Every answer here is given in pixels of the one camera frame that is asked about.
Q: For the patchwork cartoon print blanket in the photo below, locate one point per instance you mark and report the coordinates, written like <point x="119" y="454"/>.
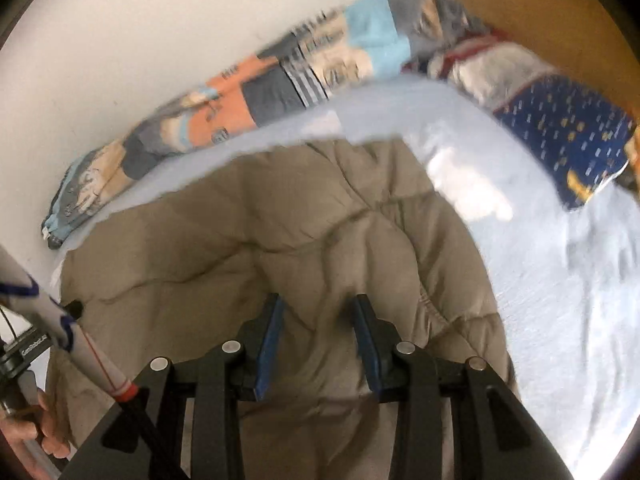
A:
<point x="337" y="50"/>

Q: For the orange yellow cloth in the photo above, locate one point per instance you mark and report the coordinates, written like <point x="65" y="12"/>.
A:
<point x="631" y="174"/>

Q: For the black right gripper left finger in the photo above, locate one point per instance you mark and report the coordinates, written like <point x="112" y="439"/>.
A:
<point x="183" y="423"/>

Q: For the striped and starry blue pillow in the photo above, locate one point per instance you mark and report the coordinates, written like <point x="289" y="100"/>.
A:
<point x="577" y="134"/>

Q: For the wooden headboard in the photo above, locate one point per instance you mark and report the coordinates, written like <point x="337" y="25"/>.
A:
<point x="578" y="37"/>

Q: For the person's left hand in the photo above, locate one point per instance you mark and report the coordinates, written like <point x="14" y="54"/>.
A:
<point x="30" y="439"/>

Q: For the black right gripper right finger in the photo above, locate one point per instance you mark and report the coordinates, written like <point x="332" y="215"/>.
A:
<point x="494" y="436"/>

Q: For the olive green puffer jacket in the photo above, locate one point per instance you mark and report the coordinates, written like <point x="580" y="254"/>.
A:
<point x="317" y="224"/>

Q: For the light blue fleece bed cover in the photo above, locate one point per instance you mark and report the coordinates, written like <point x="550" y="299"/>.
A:
<point x="566" y="283"/>

